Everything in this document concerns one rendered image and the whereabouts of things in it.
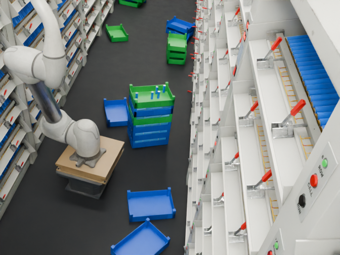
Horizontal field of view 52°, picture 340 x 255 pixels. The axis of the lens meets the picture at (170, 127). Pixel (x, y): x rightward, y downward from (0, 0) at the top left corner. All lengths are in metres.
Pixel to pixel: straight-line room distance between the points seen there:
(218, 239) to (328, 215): 0.79
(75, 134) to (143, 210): 0.69
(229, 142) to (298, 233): 0.77
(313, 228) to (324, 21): 0.31
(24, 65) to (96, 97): 1.58
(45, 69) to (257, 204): 1.22
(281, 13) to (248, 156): 0.41
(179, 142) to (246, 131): 1.88
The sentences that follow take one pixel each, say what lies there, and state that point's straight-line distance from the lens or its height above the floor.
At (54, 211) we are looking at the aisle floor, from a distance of 2.43.
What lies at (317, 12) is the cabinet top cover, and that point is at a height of 1.76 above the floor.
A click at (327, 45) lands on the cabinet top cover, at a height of 1.75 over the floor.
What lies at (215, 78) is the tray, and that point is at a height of 0.93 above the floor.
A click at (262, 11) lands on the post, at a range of 1.06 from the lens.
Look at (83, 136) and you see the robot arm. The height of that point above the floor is 0.50.
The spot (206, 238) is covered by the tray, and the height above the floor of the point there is 0.73.
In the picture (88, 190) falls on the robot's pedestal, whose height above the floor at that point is 0.05.
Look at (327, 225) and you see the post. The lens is 0.51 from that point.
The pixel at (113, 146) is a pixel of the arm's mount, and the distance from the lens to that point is 2.41.
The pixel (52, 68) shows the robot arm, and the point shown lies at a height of 1.06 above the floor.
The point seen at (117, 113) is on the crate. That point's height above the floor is 0.00.
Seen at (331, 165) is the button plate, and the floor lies 1.66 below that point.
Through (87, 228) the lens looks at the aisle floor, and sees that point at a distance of 2.33.
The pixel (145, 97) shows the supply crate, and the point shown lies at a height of 0.40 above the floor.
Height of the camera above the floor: 1.95
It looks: 40 degrees down
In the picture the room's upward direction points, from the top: 9 degrees clockwise
